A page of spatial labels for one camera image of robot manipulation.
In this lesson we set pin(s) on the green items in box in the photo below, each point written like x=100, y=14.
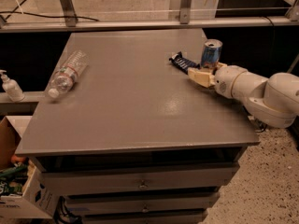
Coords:
x=13, y=179

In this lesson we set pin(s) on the white cardboard box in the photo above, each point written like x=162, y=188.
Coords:
x=22, y=195

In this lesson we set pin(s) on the aluminium frame rail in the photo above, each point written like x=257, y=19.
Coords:
x=84, y=15

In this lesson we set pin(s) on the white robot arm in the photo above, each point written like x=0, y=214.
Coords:
x=273, y=101

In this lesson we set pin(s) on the white pump dispenser bottle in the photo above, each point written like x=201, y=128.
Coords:
x=11, y=87

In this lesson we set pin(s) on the grey drawer cabinet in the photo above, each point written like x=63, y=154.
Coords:
x=136, y=141

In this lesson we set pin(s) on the blue silver redbull can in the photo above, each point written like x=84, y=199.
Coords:
x=211, y=53

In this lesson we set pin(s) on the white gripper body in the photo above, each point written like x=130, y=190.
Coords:
x=224, y=80

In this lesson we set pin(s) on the clear plastic water bottle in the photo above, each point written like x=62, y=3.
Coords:
x=67, y=74

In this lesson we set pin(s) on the dark blue rxbar wrapper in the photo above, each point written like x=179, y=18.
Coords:
x=182, y=63

